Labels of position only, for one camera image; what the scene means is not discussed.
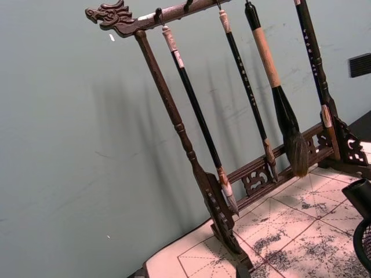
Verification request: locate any black brush with white cap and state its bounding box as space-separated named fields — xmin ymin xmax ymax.
xmin=161 ymin=24 xmax=240 ymax=217

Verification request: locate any carved dark wooden brush rack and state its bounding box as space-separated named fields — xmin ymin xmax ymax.
xmin=85 ymin=0 xmax=371 ymax=278

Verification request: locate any thin black calligraphy brush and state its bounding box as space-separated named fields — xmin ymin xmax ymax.
xmin=219 ymin=8 xmax=279 ymax=182

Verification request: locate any gridded calligraphy practice mat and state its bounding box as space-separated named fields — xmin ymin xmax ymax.
xmin=144 ymin=166 xmax=371 ymax=278

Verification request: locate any black brush with white characters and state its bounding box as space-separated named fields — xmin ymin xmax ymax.
xmin=293 ymin=0 xmax=334 ymax=137

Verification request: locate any black round cup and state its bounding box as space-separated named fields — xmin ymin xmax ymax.
xmin=341 ymin=178 xmax=371 ymax=218

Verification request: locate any black mesh holder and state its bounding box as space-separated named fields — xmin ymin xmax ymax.
xmin=352 ymin=216 xmax=371 ymax=275

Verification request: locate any large tan-handled calligraphy brush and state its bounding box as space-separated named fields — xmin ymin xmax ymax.
xmin=244 ymin=0 xmax=310 ymax=178

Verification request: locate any plain pale wall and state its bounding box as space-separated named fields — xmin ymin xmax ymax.
xmin=0 ymin=0 xmax=371 ymax=278

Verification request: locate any black wall vent grille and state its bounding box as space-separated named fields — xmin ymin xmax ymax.
xmin=347 ymin=53 xmax=371 ymax=78

